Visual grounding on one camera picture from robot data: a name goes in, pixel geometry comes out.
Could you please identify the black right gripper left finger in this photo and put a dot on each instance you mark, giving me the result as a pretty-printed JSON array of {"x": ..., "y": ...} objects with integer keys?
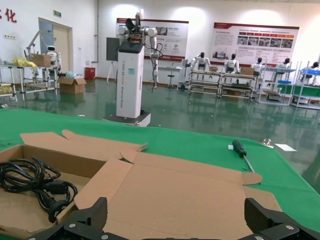
[{"x": 96, "y": 212}]

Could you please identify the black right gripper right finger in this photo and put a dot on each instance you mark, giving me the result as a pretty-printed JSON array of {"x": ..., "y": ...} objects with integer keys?
[{"x": 260, "y": 217}]

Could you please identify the open cardboard shipping box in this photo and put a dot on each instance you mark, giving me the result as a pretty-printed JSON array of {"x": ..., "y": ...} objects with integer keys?
[{"x": 71, "y": 86}]

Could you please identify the small brown cardboard box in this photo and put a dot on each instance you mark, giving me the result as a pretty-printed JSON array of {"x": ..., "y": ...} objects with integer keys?
[
  {"x": 214, "y": 68},
  {"x": 247, "y": 71}
]

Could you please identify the white paper sheet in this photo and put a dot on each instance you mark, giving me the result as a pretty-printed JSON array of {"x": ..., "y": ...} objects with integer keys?
[{"x": 286, "y": 147}]

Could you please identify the metal cloth clip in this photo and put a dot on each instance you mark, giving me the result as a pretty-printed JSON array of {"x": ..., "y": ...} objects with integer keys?
[{"x": 267, "y": 142}]

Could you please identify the small white paper tag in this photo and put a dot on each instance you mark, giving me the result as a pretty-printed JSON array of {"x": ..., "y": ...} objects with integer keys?
[{"x": 230, "y": 148}]

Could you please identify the green table cloth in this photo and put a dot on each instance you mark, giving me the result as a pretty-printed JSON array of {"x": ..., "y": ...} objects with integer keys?
[{"x": 187, "y": 142}]

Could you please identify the blue plastic bin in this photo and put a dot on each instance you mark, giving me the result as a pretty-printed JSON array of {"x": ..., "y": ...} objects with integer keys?
[
  {"x": 311, "y": 71},
  {"x": 284, "y": 81}
]

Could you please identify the red bin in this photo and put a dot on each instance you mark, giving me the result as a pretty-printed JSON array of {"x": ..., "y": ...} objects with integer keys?
[{"x": 90, "y": 73}]

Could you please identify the tall white shelf rack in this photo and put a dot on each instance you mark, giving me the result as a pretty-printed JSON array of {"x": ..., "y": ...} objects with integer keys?
[
  {"x": 307, "y": 86},
  {"x": 280, "y": 69}
]

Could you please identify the light blue plastic bag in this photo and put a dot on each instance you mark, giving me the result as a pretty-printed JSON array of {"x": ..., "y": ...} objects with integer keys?
[{"x": 70, "y": 74}]

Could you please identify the low white pipe rack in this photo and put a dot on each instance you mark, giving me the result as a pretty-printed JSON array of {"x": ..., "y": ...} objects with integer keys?
[
  {"x": 205, "y": 72},
  {"x": 237, "y": 75}
]

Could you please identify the white black humanoid robot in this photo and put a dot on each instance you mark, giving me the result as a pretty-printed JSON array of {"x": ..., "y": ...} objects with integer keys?
[
  {"x": 315, "y": 65},
  {"x": 201, "y": 61},
  {"x": 258, "y": 66},
  {"x": 232, "y": 63},
  {"x": 283, "y": 65}
]

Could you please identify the black stool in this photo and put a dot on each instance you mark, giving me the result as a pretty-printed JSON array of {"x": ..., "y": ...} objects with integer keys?
[{"x": 171, "y": 75}]

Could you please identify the white desk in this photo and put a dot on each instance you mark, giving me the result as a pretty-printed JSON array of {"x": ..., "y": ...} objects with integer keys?
[{"x": 176, "y": 68}]

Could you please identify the black screen on white stand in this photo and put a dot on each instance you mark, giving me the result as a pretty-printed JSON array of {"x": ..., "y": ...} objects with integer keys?
[{"x": 112, "y": 48}]

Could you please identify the small white round-head robot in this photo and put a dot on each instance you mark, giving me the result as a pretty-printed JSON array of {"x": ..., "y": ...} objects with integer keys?
[{"x": 52, "y": 53}]

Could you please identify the yellow material pile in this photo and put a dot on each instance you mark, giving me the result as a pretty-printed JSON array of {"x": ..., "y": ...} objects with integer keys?
[{"x": 23, "y": 62}]

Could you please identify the red and white info board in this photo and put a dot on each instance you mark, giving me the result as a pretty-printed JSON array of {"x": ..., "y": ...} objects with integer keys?
[
  {"x": 225, "y": 37},
  {"x": 175, "y": 37}
]

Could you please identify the green exit sign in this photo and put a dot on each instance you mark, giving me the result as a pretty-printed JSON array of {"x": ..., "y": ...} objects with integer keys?
[{"x": 57, "y": 13}]

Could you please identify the white pipe frame rack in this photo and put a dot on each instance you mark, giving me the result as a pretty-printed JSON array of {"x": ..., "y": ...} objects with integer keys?
[{"x": 22, "y": 85}]

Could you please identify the beige door with frame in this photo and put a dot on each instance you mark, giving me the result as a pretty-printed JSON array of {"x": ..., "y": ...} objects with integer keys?
[{"x": 62, "y": 47}]

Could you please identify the white wall pipe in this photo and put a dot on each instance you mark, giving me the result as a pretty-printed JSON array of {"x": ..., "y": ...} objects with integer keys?
[{"x": 97, "y": 30}]

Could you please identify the white wall switch panel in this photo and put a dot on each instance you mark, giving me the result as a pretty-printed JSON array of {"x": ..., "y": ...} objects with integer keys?
[{"x": 9, "y": 37}]

